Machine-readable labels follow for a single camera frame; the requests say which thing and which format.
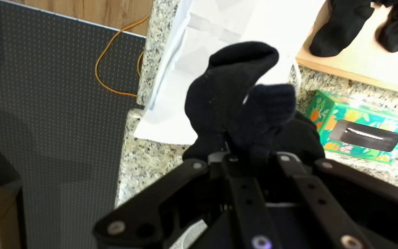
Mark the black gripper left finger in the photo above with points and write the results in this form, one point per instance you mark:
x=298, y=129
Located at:
x=162, y=194

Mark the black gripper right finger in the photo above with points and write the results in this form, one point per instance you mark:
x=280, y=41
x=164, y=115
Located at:
x=327, y=208

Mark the green floral tissue box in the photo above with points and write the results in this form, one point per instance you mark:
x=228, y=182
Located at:
x=332, y=115

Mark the shallow cardboard box tray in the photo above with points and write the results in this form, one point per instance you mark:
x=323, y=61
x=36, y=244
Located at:
x=369, y=70

